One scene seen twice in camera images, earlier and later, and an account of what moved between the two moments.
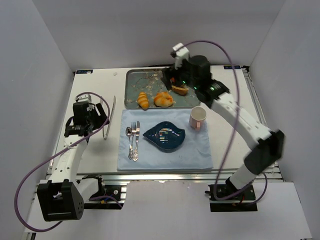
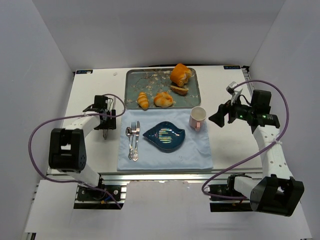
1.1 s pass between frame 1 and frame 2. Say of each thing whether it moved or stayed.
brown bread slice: stayed
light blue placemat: stayed
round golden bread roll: stayed
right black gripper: moved
